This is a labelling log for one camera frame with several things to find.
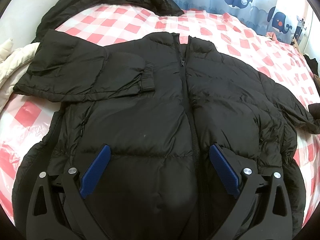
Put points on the black puffer jacket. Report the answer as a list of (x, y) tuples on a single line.
[(159, 105)]

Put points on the black coat at headboard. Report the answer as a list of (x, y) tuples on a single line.
[(65, 9)]

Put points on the cream puffer jacket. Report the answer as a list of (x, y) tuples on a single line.
[(14, 63)]

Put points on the dark clothes pile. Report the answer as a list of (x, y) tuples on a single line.
[(313, 65)]

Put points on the pink checkered bed cover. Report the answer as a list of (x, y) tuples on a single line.
[(25, 120)]

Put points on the whale print curtain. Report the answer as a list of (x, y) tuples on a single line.
[(286, 18)]

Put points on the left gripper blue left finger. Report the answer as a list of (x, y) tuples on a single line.
[(93, 173)]

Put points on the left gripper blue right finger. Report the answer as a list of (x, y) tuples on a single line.
[(224, 170)]

